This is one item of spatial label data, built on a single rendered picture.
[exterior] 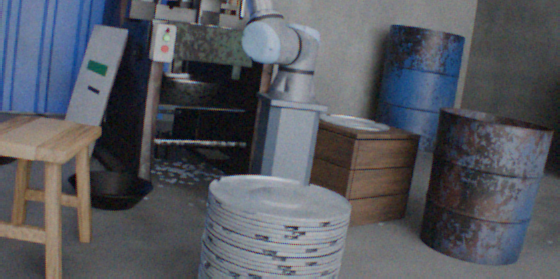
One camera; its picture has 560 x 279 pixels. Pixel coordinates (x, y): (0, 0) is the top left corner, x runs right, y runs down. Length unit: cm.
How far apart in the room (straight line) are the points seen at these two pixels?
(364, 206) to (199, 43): 89
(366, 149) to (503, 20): 346
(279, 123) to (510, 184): 78
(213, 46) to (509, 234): 132
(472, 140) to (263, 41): 76
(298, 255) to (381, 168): 112
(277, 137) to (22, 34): 207
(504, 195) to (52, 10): 261
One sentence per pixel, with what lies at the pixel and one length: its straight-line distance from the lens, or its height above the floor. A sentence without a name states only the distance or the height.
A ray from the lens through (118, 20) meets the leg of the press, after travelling 260.
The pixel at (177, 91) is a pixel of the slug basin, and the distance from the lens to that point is 234.
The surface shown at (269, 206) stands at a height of 31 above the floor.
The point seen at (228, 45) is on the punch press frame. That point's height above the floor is 58.
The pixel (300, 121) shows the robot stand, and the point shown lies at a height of 39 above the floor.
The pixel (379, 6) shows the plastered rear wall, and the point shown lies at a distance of 460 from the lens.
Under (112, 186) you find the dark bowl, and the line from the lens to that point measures 209.
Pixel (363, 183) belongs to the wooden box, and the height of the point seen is 17.
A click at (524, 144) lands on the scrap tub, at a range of 190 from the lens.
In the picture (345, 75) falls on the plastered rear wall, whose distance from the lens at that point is 443.
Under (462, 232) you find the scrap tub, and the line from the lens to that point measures 194.
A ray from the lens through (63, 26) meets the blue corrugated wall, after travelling 346.
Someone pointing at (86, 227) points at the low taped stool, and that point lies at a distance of 162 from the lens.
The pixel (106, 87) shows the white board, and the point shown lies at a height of 33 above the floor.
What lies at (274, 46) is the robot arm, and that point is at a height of 61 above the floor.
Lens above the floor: 63
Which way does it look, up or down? 8 degrees down
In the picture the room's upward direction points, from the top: 9 degrees clockwise
